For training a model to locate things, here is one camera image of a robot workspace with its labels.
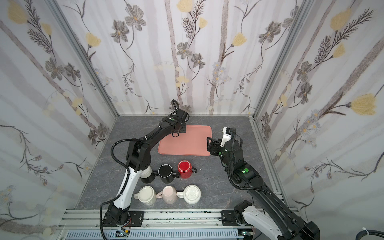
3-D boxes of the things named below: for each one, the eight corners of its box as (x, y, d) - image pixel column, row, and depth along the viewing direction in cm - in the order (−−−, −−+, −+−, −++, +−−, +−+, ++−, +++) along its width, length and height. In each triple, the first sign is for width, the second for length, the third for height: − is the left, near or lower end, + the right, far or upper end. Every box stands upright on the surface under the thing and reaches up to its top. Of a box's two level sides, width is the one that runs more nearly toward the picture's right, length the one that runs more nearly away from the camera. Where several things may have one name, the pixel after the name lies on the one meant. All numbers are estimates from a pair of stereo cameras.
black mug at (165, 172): (167, 187, 86) (165, 181, 79) (158, 176, 91) (154, 169, 83) (178, 178, 90) (176, 171, 82) (168, 167, 94) (166, 160, 87)
